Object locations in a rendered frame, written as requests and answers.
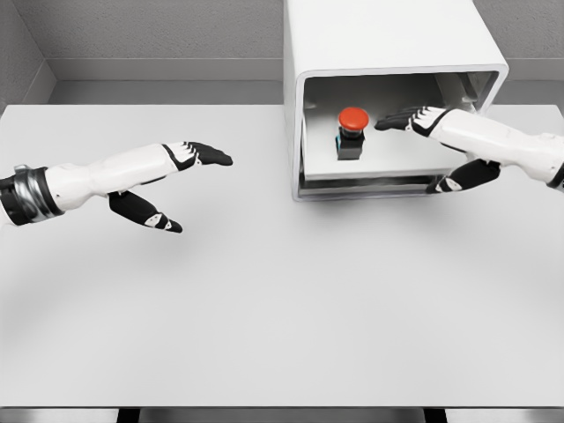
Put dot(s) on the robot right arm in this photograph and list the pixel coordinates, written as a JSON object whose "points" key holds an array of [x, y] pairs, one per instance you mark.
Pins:
{"points": [[535, 156]]}

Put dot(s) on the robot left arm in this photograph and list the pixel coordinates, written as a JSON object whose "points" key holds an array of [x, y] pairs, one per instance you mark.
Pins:
{"points": [[42, 194]]}

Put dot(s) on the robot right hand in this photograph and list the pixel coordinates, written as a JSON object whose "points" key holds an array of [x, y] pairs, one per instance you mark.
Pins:
{"points": [[462, 130]]}

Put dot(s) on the red button load switch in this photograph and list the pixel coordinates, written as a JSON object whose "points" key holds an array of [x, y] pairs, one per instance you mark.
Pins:
{"points": [[352, 132]]}

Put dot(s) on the white tabletop storage cabinet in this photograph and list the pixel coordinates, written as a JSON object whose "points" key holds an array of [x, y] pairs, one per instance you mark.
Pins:
{"points": [[388, 48]]}

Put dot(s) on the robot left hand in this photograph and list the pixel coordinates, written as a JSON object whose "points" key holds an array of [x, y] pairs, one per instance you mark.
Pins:
{"points": [[132, 169]]}

